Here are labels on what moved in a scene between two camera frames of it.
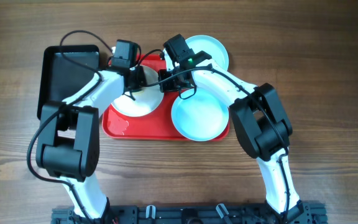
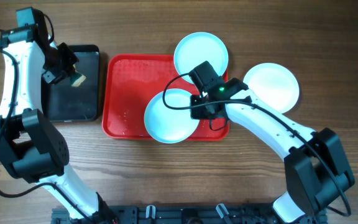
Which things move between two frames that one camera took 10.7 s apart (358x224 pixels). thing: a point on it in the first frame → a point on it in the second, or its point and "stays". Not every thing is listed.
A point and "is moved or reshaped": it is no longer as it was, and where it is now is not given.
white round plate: [142, 102] → [274, 85]
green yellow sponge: [137, 92] → [76, 78]
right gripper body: [171, 81] → [204, 112]
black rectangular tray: [58, 77] stays
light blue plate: [202, 117] is moved or reshaped
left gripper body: [140, 81] → [58, 67]
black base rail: [306, 214] stays
